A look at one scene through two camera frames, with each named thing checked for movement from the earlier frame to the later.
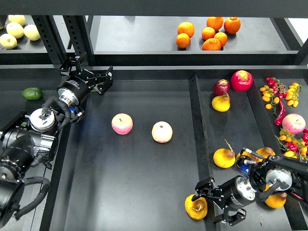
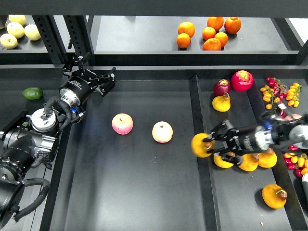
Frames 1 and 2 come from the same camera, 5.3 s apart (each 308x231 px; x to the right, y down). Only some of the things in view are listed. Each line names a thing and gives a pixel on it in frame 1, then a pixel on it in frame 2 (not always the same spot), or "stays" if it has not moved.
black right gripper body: (237, 194) to (247, 139)
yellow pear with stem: (224, 158) stays
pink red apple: (122, 123) stays
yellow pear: (197, 209) to (199, 148)
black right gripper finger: (231, 219) to (228, 154)
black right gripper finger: (205, 189) to (221, 131)
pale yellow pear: (7, 41) stays
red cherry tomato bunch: (278, 88) stays
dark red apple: (221, 86) stays
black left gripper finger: (67, 66) stays
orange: (222, 38) stays
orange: (232, 24) stays
